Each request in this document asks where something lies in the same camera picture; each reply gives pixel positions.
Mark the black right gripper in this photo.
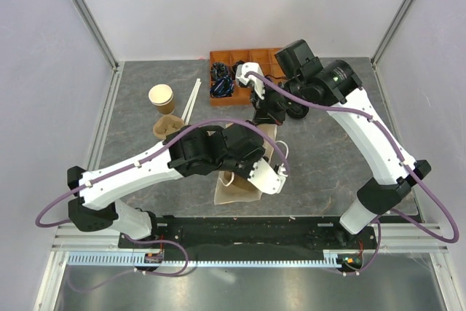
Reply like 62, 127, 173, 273
249, 76, 306, 127

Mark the brown paper bag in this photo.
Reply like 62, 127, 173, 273
214, 141, 288, 205

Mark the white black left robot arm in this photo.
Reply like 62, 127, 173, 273
68, 124, 276, 248

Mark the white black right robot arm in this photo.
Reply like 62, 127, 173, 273
237, 39, 431, 248

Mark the stack of black lids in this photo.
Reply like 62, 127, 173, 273
286, 101, 309, 119

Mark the orange wooden compartment tray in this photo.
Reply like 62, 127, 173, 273
208, 47, 292, 106

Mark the blue striped rolled cloth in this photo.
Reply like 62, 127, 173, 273
210, 76, 234, 98

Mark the black rolled cloth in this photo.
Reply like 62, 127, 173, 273
232, 60, 245, 76

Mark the dark patterned rolled cloth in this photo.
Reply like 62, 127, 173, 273
210, 62, 230, 81

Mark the right white wrapped straw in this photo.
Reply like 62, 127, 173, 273
182, 93, 197, 124

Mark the white wrapped straw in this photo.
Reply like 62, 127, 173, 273
181, 79, 202, 124
182, 93, 197, 124

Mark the left white wrapped straw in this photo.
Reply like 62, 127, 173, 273
181, 79, 202, 124

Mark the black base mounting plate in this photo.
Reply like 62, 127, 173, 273
118, 216, 377, 259

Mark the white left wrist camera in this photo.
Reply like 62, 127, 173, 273
248, 159, 288, 194

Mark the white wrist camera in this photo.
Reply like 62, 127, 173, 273
248, 159, 288, 194
235, 62, 265, 100

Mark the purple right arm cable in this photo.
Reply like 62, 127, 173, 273
247, 72, 459, 277

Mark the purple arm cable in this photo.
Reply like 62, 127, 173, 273
35, 118, 291, 292
247, 72, 459, 277

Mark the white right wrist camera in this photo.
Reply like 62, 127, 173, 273
235, 62, 265, 100

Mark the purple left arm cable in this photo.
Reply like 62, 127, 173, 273
35, 118, 291, 292

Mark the aluminium front rail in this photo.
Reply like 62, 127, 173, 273
379, 223, 448, 253

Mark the aluminium frame post right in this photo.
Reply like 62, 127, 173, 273
371, 0, 416, 69

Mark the aluminium frame post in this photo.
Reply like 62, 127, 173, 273
72, 0, 119, 70
371, 0, 416, 69

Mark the aluminium frame post left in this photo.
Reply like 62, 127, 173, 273
72, 0, 119, 70

